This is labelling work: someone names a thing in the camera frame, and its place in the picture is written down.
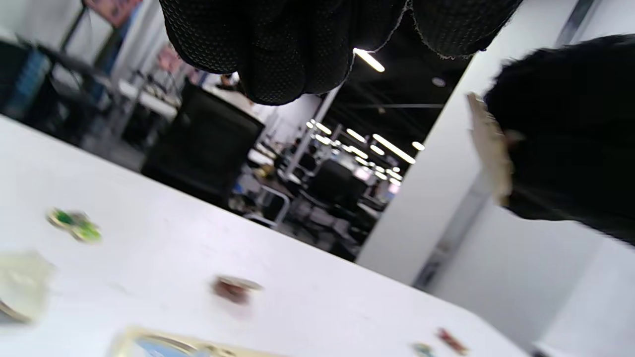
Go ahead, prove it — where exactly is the person's right hand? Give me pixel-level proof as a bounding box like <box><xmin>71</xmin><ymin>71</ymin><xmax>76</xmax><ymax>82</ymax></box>
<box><xmin>484</xmin><ymin>34</ymin><xmax>635</xmax><ymax>246</ymax></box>

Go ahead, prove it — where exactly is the person's left hand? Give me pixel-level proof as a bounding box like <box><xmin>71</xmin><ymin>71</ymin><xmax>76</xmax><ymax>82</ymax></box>
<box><xmin>159</xmin><ymin>0</ymin><xmax>521</xmax><ymax>106</ymax></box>

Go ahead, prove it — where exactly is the red crab puzzle piece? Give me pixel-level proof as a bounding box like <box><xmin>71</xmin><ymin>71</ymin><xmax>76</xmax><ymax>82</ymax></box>
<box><xmin>466</xmin><ymin>92</ymin><xmax>524</xmax><ymax>206</ymax></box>

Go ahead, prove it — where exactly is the pink wooden puzzle piece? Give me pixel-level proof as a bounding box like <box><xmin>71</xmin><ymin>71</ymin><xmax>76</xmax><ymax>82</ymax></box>
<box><xmin>437</xmin><ymin>327</ymin><xmax>469</xmax><ymax>356</ymax></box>

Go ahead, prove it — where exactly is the plain wooden puzzle piece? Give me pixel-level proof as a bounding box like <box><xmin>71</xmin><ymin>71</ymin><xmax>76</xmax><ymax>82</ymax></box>
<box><xmin>0</xmin><ymin>250</ymin><xmax>55</xmax><ymax>323</ymax></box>
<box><xmin>211</xmin><ymin>275</ymin><xmax>263</xmax><ymax>305</ymax></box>

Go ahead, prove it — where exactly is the green turtle puzzle piece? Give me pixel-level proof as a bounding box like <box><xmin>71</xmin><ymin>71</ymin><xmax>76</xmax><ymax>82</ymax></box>
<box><xmin>47</xmin><ymin>208</ymin><xmax>102</xmax><ymax>243</ymax></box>

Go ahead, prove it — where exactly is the wooden animal puzzle frame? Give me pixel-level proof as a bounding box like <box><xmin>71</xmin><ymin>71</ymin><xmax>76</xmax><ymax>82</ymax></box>
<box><xmin>107</xmin><ymin>326</ymin><xmax>278</xmax><ymax>357</ymax></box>

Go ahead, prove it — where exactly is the black mesh office chair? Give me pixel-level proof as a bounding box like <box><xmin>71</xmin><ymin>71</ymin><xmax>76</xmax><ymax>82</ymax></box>
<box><xmin>141</xmin><ymin>82</ymin><xmax>266</xmax><ymax>209</ymax></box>

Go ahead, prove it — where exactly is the black swivel office chair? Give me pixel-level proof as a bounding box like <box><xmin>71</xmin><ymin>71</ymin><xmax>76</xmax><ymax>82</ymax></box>
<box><xmin>298</xmin><ymin>159</ymin><xmax>370</xmax><ymax>219</ymax></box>

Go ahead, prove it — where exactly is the pink poster board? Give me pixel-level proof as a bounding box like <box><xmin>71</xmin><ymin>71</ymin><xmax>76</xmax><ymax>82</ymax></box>
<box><xmin>84</xmin><ymin>0</ymin><xmax>144</xmax><ymax>28</ymax></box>

